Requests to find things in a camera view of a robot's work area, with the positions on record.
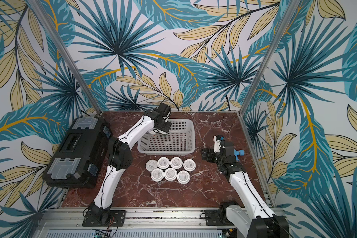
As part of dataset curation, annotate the white lidded yogurt cup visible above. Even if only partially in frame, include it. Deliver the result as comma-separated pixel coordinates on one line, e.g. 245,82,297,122
183,159,196,172
164,168,178,181
148,129,159,136
151,168,164,182
170,157,183,170
177,171,190,185
157,157,170,170

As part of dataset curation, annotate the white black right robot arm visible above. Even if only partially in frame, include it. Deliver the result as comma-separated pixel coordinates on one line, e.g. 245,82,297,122
201,139,290,238

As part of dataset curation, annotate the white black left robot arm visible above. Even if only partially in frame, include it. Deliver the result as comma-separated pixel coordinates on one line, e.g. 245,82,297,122
85,103,172,225

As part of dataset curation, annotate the white plastic perforated basket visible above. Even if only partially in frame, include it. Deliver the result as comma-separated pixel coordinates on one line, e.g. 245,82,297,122
137,119,195,156

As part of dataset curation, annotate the foil topped yogurt cup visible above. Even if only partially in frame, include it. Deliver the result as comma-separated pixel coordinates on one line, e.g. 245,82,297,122
145,159,158,172

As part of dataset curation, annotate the blue plastic faucet toy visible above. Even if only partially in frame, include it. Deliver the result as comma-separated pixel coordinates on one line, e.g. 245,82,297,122
234,150,245,162

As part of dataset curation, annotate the black plastic toolbox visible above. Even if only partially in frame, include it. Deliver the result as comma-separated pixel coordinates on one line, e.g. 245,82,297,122
42,117,113,188

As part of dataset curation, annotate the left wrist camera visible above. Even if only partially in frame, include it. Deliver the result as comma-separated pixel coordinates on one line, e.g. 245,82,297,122
157,103,172,120

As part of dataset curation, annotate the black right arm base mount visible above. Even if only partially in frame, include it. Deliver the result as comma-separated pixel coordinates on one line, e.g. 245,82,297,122
199,209,233,226

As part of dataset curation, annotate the left aluminium frame post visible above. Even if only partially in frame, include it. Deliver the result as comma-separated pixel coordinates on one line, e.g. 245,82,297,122
28,0,102,115

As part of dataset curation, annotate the aluminium frame post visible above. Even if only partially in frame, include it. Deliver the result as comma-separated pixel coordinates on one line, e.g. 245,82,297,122
28,0,102,115
239,0,300,118

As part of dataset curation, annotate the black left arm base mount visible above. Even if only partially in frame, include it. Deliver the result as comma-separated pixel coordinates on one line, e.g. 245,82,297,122
82,210,126,227

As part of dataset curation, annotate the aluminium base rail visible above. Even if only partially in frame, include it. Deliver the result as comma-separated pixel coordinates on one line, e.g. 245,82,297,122
32,206,289,238

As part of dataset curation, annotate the right aluminium frame post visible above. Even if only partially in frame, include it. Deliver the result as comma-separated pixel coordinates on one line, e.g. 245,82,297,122
239,0,300,118

